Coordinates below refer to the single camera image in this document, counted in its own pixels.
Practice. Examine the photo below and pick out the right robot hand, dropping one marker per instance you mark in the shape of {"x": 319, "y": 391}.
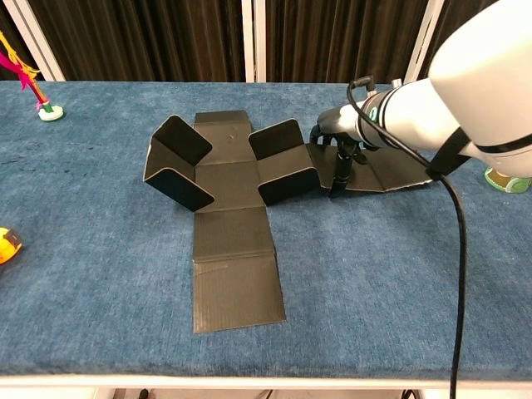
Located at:
{"x": 341, "y": 124}

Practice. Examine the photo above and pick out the black paper box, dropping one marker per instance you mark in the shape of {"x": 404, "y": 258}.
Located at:
{"x": 232, "y": 241}

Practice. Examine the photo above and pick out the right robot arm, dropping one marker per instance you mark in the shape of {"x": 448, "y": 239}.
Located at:
{"x": 465, "y": 83}

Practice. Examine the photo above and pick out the black curtain panel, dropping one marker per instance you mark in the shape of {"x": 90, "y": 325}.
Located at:
{"x": 10, "y": 54}
{"x": 145, "y": 41}
{"x": 461, "y": 16}
{"x": 341, "y": 37}

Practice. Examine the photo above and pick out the blue table mat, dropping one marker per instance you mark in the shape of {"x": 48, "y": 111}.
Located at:
{"x": 104, "y": 291}

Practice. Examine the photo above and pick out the feather shuttlecock toy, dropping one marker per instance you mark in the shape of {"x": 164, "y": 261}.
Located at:
{"x": 50, "y": 113}

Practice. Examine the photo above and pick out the yellow tape measure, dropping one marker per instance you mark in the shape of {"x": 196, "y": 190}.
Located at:
{"x": 6, "y": 247}

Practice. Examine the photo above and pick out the white frame post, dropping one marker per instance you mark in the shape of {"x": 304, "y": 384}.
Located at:
{"x": 422, "y": 41}
{"x": 37, "y": 45}
{"x": 253, "y": 41}

